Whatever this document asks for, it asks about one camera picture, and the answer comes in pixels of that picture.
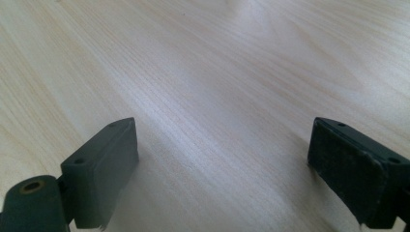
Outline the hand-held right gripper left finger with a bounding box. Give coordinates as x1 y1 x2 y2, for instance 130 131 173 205
60 117 140 231

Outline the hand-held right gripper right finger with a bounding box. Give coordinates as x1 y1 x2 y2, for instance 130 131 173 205
307 116 410 230

